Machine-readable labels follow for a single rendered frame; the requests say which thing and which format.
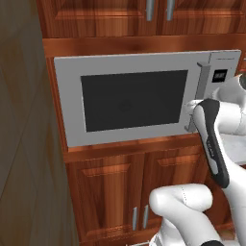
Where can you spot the wooden wall cupboard door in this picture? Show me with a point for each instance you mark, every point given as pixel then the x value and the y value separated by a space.
pixel 208 16
pixel 96 16

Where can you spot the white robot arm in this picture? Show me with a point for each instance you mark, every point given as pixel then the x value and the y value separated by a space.
pixel 192 211

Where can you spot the grey microwave oven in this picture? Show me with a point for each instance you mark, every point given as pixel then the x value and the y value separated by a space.
pixel 224 62

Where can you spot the grey microwave door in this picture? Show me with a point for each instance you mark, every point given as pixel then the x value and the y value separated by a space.
pixel 70 96

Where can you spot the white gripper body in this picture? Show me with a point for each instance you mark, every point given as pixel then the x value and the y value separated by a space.
pixel 189 109

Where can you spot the tall brown wooden panel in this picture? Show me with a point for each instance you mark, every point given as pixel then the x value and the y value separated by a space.
pixel 29 128

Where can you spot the wooden base cupboard door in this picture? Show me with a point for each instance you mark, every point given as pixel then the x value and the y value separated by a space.
pixel 179 166
pixel 105 192

